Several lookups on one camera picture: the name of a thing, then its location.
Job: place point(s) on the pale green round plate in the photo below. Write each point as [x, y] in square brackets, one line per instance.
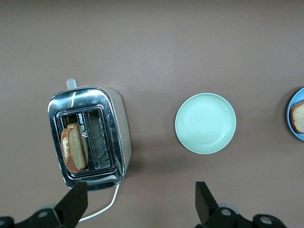
[205, 123]

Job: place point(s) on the brown bread slice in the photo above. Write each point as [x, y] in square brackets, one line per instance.
[76, 147]
[299, 116]

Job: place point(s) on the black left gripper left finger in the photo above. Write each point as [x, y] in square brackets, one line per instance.
[73, 204]

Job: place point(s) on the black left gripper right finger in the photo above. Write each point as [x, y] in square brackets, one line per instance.
[206, 202]

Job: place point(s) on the beige chrome two-slot toaster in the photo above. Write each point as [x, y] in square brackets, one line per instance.
[118, 133]

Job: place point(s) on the blue round plate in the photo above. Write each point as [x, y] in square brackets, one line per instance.
[289, 123]

